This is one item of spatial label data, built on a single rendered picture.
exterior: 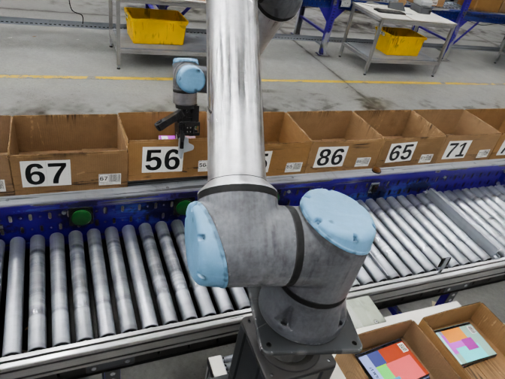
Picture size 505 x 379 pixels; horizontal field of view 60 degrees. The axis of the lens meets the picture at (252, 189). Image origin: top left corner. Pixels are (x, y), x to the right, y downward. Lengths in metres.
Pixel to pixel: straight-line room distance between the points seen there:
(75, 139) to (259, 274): 1.36
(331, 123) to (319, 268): 1.60
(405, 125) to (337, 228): 1.92
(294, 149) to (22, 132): 1.10
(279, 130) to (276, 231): 1.48
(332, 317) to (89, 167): 1.10
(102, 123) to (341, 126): 1.20
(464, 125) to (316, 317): 2.16
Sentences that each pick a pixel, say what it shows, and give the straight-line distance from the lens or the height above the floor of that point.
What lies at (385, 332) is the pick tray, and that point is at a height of 0.82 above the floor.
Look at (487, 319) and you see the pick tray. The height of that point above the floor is 0.81.
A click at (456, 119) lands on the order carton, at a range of 2.89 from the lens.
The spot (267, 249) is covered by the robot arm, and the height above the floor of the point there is 1.43.
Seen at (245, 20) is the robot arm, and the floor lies 1.70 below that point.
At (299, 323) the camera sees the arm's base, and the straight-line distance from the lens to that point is 0.90.
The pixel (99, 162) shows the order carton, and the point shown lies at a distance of 1.70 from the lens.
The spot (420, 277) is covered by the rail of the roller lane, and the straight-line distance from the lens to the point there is 1.94.
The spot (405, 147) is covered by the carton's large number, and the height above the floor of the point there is 0.99.
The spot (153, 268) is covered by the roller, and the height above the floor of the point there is 0.75.
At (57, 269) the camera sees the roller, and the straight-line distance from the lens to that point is 1.65.
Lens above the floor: 1.93
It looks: 35 degrees down
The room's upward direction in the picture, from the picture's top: 12 degrees clockwise
